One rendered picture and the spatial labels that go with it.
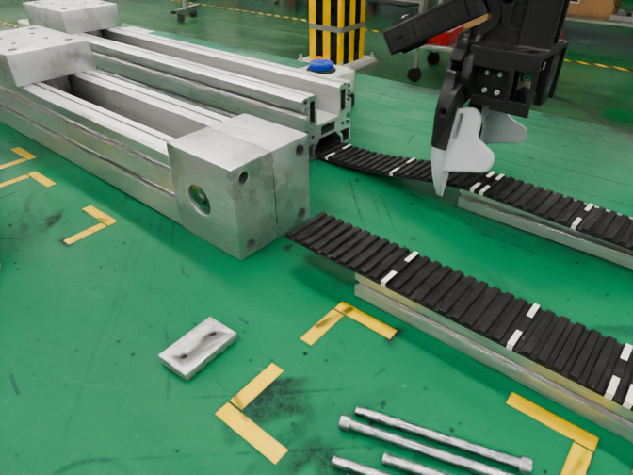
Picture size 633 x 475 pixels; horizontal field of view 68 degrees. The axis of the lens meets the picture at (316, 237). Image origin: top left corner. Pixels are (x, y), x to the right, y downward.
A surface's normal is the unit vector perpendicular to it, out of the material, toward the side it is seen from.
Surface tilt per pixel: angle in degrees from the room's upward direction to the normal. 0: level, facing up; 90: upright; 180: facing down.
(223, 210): 90
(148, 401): 0
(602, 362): 0
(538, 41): 90
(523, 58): 90
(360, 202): 0
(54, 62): 90
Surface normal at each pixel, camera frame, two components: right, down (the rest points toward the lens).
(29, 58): 0.76, 0.36
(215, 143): -0.01, -0.82
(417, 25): -0.66, 0.49
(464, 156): -0.62, 0.18
